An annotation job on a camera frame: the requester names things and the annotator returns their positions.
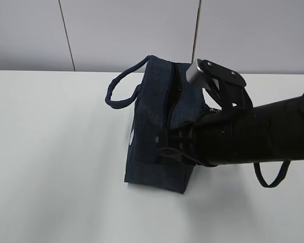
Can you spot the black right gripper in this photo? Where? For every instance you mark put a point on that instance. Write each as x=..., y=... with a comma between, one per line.
x=204, y=122

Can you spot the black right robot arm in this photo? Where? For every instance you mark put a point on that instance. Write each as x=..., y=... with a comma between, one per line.
x=277, y=131

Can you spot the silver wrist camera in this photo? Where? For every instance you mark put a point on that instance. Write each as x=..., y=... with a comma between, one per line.
x=197, y=75

